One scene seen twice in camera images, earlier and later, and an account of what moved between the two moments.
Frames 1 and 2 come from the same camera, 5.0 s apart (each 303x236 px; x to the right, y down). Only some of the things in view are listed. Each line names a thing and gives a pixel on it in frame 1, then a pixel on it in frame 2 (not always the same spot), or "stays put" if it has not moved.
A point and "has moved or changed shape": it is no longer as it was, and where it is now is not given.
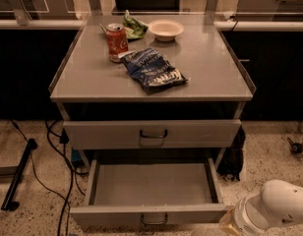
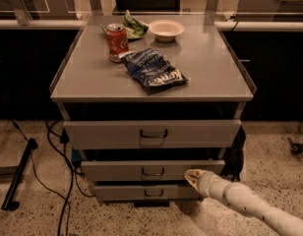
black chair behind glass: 127,3 stays put
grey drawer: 151,193 has moved or changed shape
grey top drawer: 99,135 stays put
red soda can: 117,41 stays put
